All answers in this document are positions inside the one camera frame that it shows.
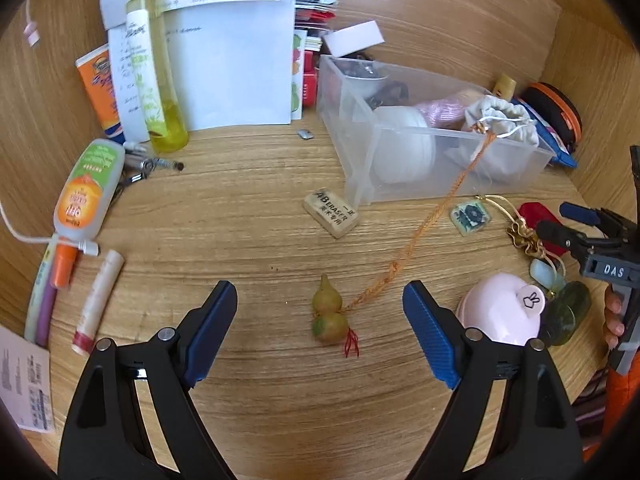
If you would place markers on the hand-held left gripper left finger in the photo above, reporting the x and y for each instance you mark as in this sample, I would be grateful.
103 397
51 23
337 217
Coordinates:
210 332

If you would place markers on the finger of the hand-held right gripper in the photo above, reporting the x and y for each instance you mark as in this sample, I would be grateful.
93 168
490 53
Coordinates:
556 232
580 213

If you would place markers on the person's right hand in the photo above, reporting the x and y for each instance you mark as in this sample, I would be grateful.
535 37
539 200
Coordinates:
613 316

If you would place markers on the orange sunscreen tube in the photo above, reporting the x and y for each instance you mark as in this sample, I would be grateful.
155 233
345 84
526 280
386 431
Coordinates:
97 92

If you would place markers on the orange black round case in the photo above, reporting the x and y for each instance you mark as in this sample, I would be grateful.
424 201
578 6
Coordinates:
555 105

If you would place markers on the purple pen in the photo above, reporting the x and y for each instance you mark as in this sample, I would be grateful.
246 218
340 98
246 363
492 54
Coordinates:
46 310

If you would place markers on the pink round case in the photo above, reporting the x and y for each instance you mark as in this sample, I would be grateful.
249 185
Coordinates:
492 310

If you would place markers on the white round case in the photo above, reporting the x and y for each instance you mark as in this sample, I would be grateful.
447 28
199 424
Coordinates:
402 145

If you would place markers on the clear plastic box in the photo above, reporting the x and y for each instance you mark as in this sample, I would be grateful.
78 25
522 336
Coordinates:
360 125

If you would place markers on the pale green jade pendant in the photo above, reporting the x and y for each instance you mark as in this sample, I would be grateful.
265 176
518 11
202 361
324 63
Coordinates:
542 272

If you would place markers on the orange label sanitizer bottle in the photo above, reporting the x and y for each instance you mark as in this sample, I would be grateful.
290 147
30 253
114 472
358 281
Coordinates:
87 190

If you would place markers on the dark metal trinkets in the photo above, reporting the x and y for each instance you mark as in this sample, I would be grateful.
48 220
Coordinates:
382 85

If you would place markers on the white printed receipt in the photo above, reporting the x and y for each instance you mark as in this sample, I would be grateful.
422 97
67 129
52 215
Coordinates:
22 380

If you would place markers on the gold knot charm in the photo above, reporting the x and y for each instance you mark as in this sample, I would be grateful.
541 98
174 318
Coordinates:
522 240

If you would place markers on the small metal piece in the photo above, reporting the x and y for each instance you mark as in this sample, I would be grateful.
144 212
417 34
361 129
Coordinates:
305 134

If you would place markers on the large white paper sheet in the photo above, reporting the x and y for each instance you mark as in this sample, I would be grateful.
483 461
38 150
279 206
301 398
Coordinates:
230 70

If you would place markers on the stack of colourful packets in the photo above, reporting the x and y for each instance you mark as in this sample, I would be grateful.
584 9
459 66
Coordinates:
304 60

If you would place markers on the blue white packet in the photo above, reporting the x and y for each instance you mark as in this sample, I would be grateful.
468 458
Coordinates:
560 152

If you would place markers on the beige eraser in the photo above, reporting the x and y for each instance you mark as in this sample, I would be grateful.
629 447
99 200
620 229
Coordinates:
331 212

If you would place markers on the light green pen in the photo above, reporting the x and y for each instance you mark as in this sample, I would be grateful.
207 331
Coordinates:
34 305

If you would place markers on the wooden desk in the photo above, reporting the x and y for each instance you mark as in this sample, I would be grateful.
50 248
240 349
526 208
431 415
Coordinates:
250 245

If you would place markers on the person's right forearm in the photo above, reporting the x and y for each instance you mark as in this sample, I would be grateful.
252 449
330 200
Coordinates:
622 400

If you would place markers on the metal keys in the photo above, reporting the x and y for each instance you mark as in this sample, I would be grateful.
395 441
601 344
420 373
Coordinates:
145 164

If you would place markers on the pink striped cloth item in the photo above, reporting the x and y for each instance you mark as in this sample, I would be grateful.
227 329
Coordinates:
442 110

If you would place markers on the white red lip balm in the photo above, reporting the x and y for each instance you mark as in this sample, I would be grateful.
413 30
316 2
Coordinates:
97 300

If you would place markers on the white card box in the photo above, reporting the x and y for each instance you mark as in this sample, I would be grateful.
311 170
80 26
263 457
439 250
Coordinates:
352 39

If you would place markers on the red flat item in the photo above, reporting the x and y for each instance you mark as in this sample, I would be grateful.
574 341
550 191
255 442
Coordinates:
535 211

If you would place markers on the yellow spray bottle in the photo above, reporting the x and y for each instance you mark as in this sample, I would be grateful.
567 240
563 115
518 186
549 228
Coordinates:
156 90

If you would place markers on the dark green jade piece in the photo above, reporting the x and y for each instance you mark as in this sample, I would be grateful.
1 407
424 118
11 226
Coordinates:
567 312

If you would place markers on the striped cloth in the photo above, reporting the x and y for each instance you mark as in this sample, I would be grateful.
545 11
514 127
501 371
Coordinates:
590 405

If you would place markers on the square patterned pendant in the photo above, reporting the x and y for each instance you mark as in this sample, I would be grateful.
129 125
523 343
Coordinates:
470 217

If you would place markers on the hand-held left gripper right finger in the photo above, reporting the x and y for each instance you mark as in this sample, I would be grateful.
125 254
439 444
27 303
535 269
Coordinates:
430 332

